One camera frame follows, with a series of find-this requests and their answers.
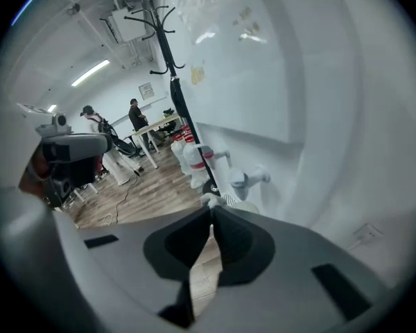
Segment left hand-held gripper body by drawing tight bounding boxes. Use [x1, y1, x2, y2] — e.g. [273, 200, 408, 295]
[16, 102, 104, 208]

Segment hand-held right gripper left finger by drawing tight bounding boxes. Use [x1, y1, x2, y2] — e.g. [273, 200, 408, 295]
[54, 206, 214, 333]

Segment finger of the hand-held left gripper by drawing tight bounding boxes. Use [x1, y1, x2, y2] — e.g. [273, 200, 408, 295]
[53, 133, 114, 162]

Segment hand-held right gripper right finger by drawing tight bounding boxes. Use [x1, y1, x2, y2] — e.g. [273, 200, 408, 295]
[200, 206, 391, 333]

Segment person's left hand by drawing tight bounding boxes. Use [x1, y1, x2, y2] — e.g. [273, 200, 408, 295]
[19, 144, 52, 200]

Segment long ceiling light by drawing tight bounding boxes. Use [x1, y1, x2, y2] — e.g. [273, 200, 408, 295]
[71, 59, 111, 87]

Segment light wooden table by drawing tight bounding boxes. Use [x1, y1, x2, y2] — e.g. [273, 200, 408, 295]
[131, 112, 182, 170]

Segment black folded umbrella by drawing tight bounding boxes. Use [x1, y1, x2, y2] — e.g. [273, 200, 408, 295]
[168, 76, 195, 135]

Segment white ceiling air unit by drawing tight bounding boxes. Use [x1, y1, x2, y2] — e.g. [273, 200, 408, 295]
[100, 0, 150, 44]

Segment black coat rack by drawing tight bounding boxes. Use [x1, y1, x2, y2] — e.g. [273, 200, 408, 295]
[123, 0, 220, 196]

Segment white water dispenser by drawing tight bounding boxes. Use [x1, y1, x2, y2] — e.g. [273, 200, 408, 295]
[183, 29, 365, 228]

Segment clear water dispenser bottle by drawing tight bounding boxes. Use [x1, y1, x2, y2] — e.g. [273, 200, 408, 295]
[152, 0, 337, 48]

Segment framed wall notice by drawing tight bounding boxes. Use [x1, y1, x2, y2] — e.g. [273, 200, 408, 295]
[138, 81, 155, 101]

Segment white wall socket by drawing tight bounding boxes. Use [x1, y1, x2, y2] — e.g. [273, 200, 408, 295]
[352, 223, 385, 246]

